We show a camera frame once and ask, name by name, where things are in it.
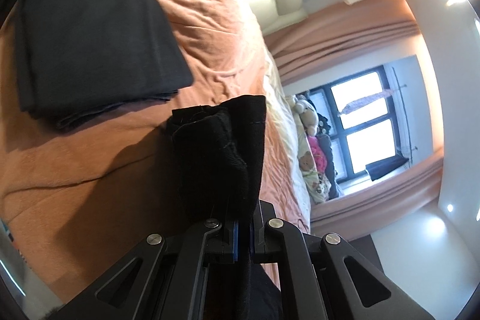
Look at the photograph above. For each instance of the right pink curtain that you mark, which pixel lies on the right pink curtain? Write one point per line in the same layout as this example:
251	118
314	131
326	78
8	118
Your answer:
369	210

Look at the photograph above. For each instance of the bear print cushion bedding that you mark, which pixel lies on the bear print cushion bedding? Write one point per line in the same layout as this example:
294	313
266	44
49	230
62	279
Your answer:
317	184

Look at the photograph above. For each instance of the pink curtain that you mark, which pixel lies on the pink curtain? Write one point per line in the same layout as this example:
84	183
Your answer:
337	34
369	210

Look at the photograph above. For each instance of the pink plush item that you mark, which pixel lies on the pink plush item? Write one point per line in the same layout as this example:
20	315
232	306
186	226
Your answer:
317	154

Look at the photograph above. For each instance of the hanging floral garment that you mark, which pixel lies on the hanging floral garment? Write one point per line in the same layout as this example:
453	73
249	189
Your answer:
364	101

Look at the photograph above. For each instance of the left pink curtain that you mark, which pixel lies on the left pink curtain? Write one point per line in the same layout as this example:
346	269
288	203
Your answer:
337	34

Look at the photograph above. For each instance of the black pants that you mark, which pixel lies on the black pants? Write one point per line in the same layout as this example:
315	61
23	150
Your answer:
218	157

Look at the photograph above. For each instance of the orange bed blanket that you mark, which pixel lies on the orange bed blanket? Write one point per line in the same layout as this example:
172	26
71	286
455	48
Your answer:
76	203

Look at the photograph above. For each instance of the folded black garment left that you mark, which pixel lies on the folded black garment left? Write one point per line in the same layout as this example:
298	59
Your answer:
76	59

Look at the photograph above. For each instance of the beige plush toy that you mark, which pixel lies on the beige plush toy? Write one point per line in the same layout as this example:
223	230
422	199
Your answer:
306	112

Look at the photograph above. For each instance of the black framed window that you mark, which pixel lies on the black framed window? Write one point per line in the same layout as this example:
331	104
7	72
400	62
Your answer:
366	135

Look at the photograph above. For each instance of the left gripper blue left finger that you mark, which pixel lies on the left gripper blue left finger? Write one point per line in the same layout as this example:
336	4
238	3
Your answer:
159	278

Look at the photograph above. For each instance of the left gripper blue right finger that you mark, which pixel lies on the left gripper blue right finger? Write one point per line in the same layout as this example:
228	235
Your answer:
325	277

